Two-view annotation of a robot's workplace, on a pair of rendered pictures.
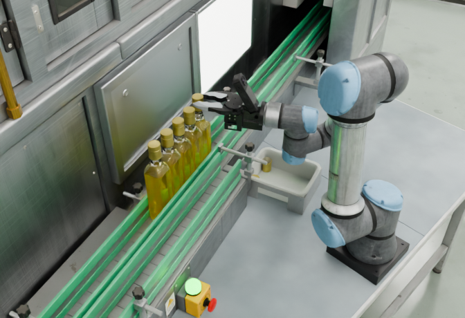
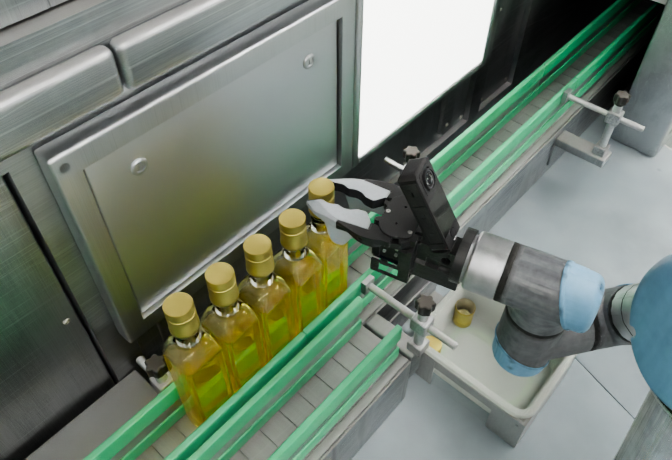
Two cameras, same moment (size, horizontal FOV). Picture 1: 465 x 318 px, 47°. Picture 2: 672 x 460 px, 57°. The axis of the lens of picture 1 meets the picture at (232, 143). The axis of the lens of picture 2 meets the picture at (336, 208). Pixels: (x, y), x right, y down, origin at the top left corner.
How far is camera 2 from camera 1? 0.84 m
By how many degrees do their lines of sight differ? 13
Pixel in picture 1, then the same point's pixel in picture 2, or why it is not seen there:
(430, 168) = not seen: outside the picture
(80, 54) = not seen: outside the picture
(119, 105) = (119, 194)
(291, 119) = (530, 293)
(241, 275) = not seen: outside the picture
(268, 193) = (452, 385)
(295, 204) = (503, 425)
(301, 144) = (542, 345)
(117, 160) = (118, 303)
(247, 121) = (424, 264)
